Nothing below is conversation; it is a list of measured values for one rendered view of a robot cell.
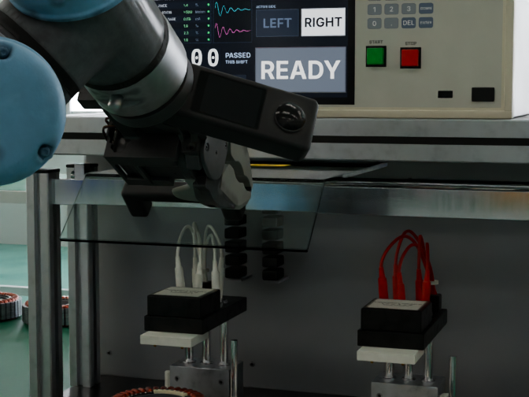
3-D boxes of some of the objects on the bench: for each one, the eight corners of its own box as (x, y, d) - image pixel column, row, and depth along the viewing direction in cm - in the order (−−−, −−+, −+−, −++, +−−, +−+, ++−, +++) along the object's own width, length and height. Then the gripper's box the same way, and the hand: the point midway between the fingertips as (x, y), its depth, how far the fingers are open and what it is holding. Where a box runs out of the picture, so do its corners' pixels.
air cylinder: (229, 416, 133) (228, 369, 132) (169, 410, 135) (168, 364, 135) (243, 404, 137) (243, 359, 137) (185, 399, 140) (185, 354, 139)
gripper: (93, 25, 87) (186, 153, 106) (66, 131, 84) (168, 243, 102) (197, 23, 85) (275, 153, 103) (175, 131, 81) (259, 246, 99)
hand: (248, 193), depth 101 cm, fingers closed, pressing on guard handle
